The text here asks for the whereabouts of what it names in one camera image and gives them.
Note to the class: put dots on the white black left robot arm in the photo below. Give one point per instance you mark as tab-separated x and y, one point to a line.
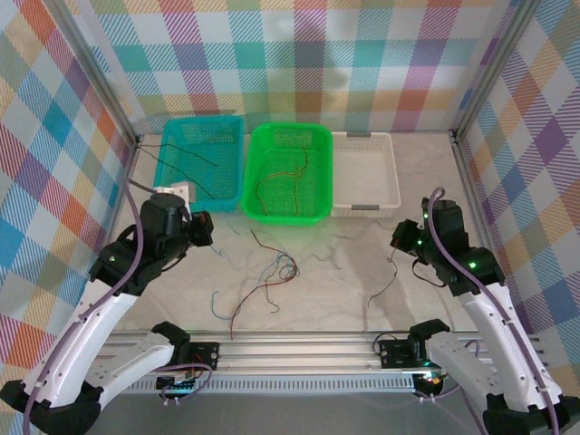
81	344

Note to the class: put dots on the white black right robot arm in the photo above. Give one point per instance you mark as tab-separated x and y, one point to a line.
498	335

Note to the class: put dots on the teal plastic basket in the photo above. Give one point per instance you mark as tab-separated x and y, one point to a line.
186	149

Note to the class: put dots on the white plastic basket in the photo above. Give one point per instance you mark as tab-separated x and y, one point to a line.
362	172

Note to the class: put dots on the green plastic basket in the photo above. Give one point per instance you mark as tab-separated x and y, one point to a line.
281	195

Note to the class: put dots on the small circuit board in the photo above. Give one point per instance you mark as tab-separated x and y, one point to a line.
430	377
179	380

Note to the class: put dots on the aluminium frame floor rail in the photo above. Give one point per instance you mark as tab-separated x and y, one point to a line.
467	176
131	158

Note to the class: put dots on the aluminium frame post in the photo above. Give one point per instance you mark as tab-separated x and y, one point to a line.
494	68
99	77

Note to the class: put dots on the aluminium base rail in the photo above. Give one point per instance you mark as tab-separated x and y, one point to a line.
294	353

